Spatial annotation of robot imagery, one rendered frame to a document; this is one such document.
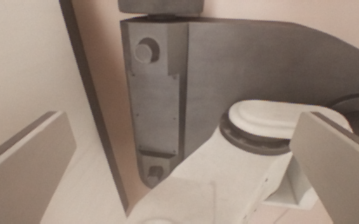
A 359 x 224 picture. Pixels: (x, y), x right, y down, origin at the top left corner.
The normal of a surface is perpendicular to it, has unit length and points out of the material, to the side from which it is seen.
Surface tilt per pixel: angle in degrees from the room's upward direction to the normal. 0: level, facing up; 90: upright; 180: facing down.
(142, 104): 0
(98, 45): 0
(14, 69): 90
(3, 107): 90
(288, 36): 0
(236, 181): 90
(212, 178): 90
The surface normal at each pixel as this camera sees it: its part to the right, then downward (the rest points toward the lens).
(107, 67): -0.18, 0.50
